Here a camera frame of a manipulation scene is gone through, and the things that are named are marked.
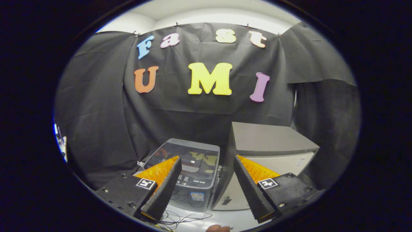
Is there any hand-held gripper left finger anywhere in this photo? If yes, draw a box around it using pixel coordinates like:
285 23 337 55
96 156 183 223

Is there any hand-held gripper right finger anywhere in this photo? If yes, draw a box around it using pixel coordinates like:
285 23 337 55
233 155 321 224

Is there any grey washing machine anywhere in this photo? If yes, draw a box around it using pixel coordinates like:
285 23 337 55
142 139 221 212

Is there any dark washing machine lid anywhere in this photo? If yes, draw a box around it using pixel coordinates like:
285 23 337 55
144 139 220 181

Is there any grey cabinet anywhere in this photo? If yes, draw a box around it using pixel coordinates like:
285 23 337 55
211 121 320 212

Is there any black backdrop cloth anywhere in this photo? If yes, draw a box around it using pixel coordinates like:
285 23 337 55
54 22 361 191

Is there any white and blue equipment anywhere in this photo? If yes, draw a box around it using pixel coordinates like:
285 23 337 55
53 122 69 162

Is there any black cable bundle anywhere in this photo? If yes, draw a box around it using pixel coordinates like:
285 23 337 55
154 209 213 231

